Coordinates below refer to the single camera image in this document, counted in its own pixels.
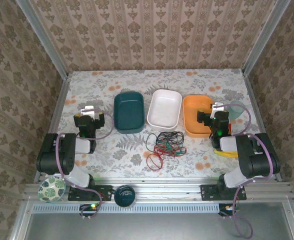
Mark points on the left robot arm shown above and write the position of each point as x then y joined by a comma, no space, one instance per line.
54,155

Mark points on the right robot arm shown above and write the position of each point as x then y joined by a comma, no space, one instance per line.
257,157

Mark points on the small red object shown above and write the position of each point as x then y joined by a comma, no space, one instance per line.
229,128

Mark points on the translucent teal cup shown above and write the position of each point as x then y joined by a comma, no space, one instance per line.
237,110

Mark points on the orange plastic tray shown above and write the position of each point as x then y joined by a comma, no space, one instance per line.
190,112

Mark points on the yellow banana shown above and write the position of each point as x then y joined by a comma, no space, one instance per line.
227,153

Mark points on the dark green plastic tray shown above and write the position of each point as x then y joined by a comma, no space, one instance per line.
128,112

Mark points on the white plastic tray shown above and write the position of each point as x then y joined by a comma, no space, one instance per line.
164,108

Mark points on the leaf-patterned bowl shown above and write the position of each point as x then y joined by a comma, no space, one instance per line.
51,190

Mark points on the dark teal bowl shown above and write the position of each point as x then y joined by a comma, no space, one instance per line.
124,196

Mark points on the black controller board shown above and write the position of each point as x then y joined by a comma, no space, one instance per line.
88,208
227,209

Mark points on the grey metal panel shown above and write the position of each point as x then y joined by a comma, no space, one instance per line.
149,226

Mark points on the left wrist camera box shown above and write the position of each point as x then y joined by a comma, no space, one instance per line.
88,111

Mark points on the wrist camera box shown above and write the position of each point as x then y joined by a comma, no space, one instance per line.
216,107
88,111

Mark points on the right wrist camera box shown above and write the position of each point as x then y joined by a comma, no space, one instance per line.
216,107

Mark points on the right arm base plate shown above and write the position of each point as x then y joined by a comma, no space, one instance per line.
209,193

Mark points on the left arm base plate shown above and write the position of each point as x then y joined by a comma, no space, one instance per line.
74,195

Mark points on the aluminium frame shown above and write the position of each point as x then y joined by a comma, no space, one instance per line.
167,191

